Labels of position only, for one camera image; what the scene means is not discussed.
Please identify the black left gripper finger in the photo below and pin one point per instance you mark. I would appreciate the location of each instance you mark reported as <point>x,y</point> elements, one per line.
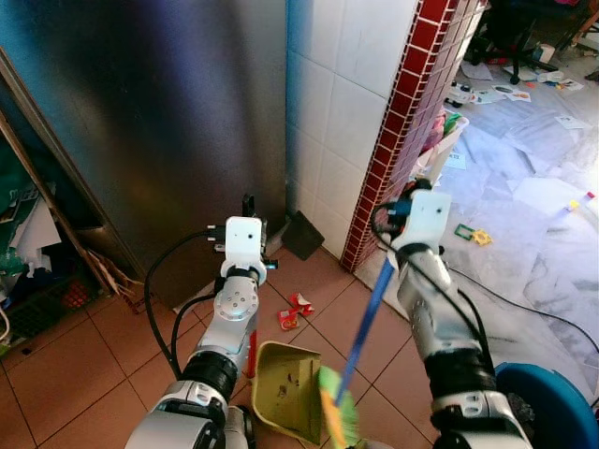
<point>248,206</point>

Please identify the blue broom with green bristles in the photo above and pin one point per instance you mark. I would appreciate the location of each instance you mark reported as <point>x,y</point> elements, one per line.
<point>367,318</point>

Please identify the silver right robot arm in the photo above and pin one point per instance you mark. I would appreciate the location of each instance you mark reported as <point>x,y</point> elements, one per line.
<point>440,318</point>

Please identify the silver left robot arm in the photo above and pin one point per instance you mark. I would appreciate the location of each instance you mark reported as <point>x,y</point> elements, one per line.
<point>232,309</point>

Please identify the dark grey wedge plate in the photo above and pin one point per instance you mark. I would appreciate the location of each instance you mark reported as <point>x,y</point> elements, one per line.
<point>301,237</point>

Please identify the small white paper label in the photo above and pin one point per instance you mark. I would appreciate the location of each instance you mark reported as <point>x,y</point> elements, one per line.
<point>456,159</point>

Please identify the white plastic basket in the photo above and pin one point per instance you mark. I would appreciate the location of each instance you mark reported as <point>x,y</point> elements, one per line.
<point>447,150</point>

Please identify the red crumpled wrapper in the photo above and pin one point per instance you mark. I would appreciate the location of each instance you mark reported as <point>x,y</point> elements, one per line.
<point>287,321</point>
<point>301,304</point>

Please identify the green and yellow toy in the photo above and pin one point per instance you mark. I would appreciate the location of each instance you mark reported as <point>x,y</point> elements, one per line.
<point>473,235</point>

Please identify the stainless steel refrigerator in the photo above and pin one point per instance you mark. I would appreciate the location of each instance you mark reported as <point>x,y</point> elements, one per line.
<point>159,122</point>

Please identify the printed paper sheet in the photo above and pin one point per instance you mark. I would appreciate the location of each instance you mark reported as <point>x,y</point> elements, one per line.
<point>511,93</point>

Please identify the colourful striped stick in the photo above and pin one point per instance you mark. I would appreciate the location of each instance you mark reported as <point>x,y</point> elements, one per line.
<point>577,204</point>

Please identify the colourful paper card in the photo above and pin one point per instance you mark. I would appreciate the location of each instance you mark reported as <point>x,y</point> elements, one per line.
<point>567,84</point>

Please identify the black office chair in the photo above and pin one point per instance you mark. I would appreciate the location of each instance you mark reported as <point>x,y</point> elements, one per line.
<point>513,28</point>

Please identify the white crumpled cloth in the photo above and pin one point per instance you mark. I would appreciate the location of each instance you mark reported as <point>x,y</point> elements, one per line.
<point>33,238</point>

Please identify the black plastic crate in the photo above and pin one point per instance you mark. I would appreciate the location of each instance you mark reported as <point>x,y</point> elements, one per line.
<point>42,304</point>

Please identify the blue plastic bucket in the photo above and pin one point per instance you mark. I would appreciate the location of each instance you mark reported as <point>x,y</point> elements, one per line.
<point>552,412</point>

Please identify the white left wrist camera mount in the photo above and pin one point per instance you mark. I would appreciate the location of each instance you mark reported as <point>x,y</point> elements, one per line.
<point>243,241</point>

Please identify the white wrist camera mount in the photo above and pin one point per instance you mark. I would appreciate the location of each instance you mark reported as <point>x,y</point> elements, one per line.
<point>426,217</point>
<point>243,241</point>

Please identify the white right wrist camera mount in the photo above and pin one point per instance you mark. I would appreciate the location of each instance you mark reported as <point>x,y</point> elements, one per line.
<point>426,217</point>

